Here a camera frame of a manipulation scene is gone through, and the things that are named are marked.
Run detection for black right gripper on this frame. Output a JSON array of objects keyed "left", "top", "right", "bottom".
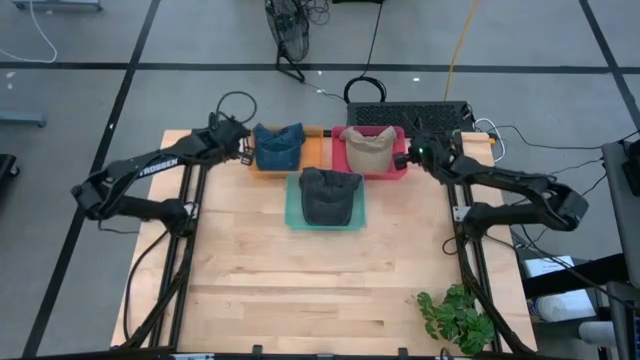
[{"left": 393, "top": 132, "right": 454, "bottom": 174}]

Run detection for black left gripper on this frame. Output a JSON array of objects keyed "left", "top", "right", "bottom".
[{"left": 212, "top": 119, "right": 257, "bottom": 166}]

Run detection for blue denim baseball cap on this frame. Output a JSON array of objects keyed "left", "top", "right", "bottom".
[{"left": 252, "top": 122, "right": 307, "bottom": 172}]

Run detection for beige baseball cap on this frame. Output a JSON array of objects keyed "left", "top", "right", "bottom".
[{"left": 339, "top": 126, "right": 399, "bottom": 175}]

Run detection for orange plastic tray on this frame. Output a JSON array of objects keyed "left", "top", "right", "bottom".
[{"left": 248, "top": 124, "right": 326, "bottom": 180}]

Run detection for green plastic tray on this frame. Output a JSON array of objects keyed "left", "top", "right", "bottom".
[{"left": 283, "top": 172, "right": 368, "bottom": 232}]

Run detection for dark grey baseball cap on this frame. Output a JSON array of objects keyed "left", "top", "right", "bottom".
[{"left": 298, "top": 167, "right": 364, "bottom": 227}]

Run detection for black grilled computer case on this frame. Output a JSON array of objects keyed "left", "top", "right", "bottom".
[{"left": 346, "top": 100, "right": 476, "bottom": 136}]

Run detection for pink plastic tray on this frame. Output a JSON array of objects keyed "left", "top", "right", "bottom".
[{"left": 330, "top": 124, "right": 408, "bottom": 182}]

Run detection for black floor fan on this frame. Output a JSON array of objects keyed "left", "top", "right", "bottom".
[{"left": 263, "top": 0, "right": 311, "bottom": 84}]

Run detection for green artificial plant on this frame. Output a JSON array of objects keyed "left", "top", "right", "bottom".
[{"left": 415, "top": 283, "right": 496, "bottom": 356}]

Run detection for white cardboard box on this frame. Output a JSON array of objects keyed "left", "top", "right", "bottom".
[{"left": 522, "top": 255, "right": 577, "bottom": 279}]

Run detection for black shelf bar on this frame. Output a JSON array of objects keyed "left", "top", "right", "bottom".
[{"left": 521, "top": 252, "right": 632, "bottom": 301}]

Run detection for white paper roll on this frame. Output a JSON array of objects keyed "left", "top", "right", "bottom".
[{"left": 530, "top": 288, "right": 598, "bottom": 324}]

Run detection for black device on cart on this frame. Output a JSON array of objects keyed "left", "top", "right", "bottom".
[{"left": 621, "top": 142, "right": 640, "bottom": 198}]

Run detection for grey metal furniture foot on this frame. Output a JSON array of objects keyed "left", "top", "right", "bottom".
[
  {"left": 12, "top": 0, "right": 104, "bottom": 12},
  {"left": 0, "top": 110, "right": 48, "bottom": 128}
]

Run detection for black wheeled base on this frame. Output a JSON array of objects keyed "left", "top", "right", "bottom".
[{"left": 0, "top": 153, "right": 21, "bottom": 192}]

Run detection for grey cylinder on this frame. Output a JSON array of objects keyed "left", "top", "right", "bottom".
[{"left": 578, "top": 319, "right": 618, "bottom": 349}]

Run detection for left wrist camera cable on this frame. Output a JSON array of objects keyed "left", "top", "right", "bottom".
[{"left": 214, "top": 91, "right": 258, "bottom": 126}]

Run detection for black aluminium rig frame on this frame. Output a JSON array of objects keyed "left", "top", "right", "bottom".
[{"left": 119, "top": 112, "right": 537, "bottom": 357}]

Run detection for black coiled cable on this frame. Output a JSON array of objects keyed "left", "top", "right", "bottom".
[{"left": 342, "top": 0, "right": 389, "bottom": 106}]

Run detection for white looped cable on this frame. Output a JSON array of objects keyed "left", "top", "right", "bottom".
[{"left": 473, "top": 117, "right": 508, "bottom": 162}]

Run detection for yellow power cord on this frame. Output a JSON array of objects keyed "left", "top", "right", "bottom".
[{"left": 443, "top": 0, "right": 481, "bottom": 102}]

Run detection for tangled black cables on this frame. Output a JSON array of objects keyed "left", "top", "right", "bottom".
[{"left": 299, "top": 0, "right": 332, "bottom": 26}]

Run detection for long black floor cable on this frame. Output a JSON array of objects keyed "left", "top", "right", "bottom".
[{"left": 492, "top": 123, "right": 640, "bottom": 151}]

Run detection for black arm base cable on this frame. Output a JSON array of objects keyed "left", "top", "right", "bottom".
[{"left": 122, "top": 230, "right": 171, "bottom": 346}]

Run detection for white floor cable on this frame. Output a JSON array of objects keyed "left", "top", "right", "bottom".
[{"left": 0, "top": 0, "right": 59, "bottom": 65}]

